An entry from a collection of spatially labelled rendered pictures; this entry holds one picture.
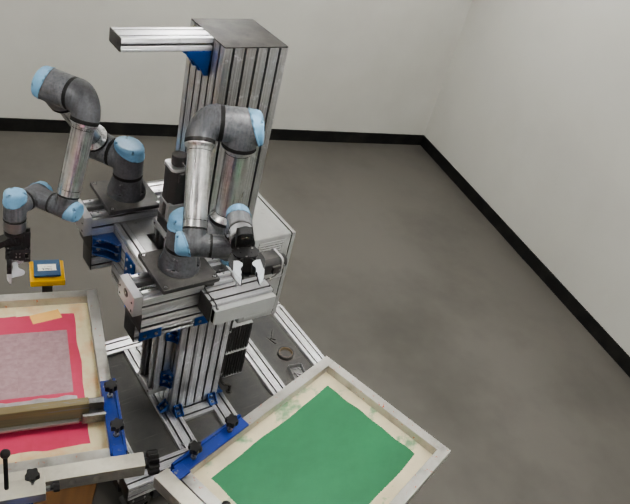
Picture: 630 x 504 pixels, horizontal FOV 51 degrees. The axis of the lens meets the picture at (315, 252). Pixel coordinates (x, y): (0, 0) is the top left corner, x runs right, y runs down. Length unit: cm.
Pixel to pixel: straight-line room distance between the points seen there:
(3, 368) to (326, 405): 113
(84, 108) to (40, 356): 88
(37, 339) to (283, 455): 98
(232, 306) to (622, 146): 331
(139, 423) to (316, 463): 119
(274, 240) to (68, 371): 95
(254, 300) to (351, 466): 69
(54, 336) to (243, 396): 119
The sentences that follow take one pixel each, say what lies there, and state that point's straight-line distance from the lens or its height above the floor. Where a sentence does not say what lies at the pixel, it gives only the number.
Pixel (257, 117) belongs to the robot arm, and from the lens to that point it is 214.
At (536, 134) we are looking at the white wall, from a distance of 564.
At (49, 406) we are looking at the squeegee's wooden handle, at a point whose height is 106.
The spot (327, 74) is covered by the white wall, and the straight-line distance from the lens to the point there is 612.
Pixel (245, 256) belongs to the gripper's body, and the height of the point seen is 168.
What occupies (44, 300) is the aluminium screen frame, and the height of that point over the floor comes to 98.
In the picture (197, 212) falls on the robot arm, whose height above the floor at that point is 165.
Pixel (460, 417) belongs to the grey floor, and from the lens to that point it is 409.
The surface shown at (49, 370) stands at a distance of 251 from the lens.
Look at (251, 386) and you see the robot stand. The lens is 352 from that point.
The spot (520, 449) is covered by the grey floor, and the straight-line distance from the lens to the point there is 413.
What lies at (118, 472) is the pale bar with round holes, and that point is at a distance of 215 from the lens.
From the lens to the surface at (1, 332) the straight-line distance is 265.
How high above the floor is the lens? 280
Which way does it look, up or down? 35 degrees down
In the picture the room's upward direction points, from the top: 16 degrees clockwise
